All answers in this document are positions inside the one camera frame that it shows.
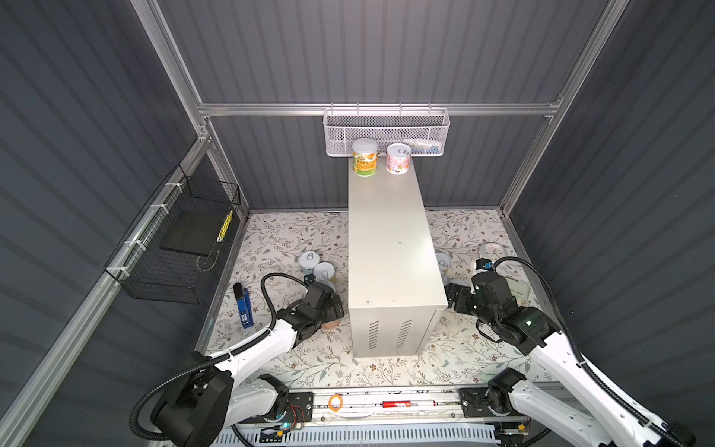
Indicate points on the white wire mesh basket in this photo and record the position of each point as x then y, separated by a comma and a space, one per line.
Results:
384, 124

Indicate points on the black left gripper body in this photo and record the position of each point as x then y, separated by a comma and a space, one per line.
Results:
330, 313

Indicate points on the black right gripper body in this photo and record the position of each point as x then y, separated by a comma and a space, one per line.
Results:
465, 301

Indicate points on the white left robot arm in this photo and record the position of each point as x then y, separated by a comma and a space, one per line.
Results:
213, 392

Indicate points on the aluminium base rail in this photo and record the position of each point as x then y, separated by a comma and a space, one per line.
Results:
440, 403

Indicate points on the silver top can left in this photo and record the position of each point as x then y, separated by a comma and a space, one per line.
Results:
308, 262
324, 271

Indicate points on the beige metal cabinet counter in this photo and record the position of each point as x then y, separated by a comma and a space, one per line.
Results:
396, 295

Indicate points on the pale green flat box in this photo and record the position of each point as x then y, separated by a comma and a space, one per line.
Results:
521, 291

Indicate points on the blue lighter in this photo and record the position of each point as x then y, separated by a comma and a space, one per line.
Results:
243, 305

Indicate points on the peach label food can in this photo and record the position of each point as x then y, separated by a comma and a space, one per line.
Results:
333, 324

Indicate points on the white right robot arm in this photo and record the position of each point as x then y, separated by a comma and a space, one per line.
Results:
610, 418

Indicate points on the orange yellow label can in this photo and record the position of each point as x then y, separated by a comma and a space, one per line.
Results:
365, 157

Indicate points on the tubes in mesh basket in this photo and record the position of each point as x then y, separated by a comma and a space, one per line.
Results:
424, 147

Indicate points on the black wire wall basket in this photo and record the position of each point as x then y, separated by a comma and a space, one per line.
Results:
175, 257

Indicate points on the pink label food can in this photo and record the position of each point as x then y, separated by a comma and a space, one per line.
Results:
398, 158

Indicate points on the red white marker pen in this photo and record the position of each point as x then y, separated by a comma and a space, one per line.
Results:
397, 404

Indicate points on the orange rubber band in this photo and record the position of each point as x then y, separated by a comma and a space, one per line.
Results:
336, 403

